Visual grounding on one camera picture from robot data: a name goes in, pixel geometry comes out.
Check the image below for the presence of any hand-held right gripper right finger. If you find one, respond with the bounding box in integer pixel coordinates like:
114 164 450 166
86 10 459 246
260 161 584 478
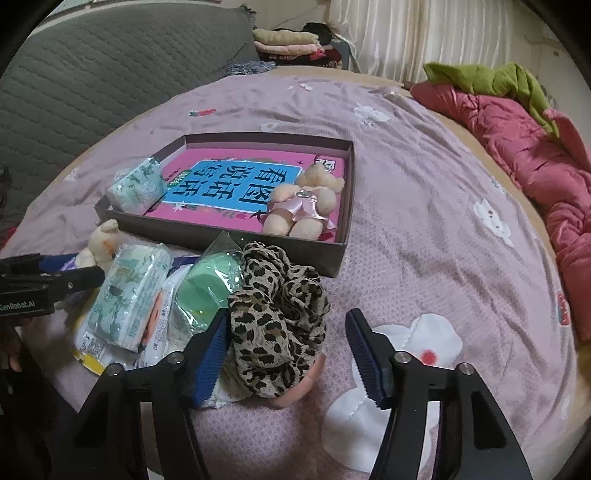
345 308 534 480

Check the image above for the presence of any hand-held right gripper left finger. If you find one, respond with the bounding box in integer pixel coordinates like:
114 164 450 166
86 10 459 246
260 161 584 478
60 307 232 480

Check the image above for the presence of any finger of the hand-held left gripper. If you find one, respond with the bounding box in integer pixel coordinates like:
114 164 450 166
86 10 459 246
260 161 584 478
0 253 63 278
39 265 106 297

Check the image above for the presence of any teddy bear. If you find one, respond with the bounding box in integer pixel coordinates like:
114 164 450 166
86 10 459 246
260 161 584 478
60 219 122 278
261 164 346 241

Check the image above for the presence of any green floral tissue pack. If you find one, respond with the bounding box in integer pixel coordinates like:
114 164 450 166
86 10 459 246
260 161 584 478
87 244 174 354
107 157 168 215

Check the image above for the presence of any white doll hat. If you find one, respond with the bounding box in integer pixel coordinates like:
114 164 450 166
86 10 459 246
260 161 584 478
322 313 464 462

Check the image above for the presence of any purple and white wipes packet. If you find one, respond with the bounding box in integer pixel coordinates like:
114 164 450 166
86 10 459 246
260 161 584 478
139 258 204 370

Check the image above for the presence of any yellow and white wipes packet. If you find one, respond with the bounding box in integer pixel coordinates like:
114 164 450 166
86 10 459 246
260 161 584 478
71 318 139 374

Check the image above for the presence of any leopard print scarf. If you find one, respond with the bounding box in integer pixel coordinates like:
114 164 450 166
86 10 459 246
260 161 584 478
227 241 332 400

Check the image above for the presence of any green sponge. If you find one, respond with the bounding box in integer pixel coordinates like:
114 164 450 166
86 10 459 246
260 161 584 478
175 231 245 330

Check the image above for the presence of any dark cardboard box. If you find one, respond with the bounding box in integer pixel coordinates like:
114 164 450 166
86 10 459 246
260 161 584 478
95 132 356 278

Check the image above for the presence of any person's left hand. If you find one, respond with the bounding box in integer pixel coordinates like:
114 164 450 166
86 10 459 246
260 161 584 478
0 320 24 374

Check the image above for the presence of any pink and blue book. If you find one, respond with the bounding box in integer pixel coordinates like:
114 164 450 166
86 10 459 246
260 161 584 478
143 148 346 241

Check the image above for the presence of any purple patterned bedsheet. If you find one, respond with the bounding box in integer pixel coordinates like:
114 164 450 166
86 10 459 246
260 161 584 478
0 65 583 480

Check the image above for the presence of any grey quilted headboard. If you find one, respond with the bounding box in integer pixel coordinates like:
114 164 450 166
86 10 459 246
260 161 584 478
0 0 259 195

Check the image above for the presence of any pink quilt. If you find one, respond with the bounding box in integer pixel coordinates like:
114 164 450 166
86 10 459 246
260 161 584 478
410 82 591 342

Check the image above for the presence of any dark patterned cloth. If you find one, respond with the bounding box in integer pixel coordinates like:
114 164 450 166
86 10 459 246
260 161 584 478
225 60 278 77

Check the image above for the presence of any stack of folded clothes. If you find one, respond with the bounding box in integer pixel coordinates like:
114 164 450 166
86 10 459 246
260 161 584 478
252 25 352 70

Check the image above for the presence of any green blanket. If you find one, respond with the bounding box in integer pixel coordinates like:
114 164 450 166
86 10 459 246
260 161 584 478
422 61 561 139

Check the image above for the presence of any white curtain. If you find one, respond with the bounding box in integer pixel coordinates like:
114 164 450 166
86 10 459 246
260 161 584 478
330 0 513 86

